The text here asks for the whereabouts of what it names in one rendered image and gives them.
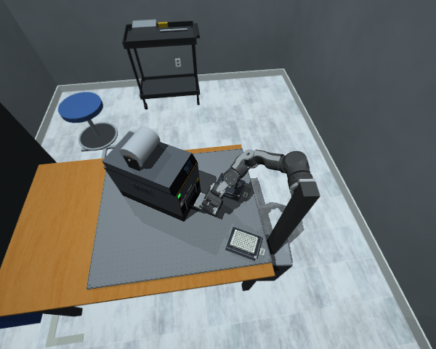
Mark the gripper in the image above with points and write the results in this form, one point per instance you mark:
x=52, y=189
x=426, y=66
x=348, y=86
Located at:
x=212, y=199

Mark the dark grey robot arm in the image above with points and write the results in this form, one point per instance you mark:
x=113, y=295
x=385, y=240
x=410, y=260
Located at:
x=294, y=164

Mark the grey cylinder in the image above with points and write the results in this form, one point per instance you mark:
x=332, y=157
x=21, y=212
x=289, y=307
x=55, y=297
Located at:
x=141, y=145

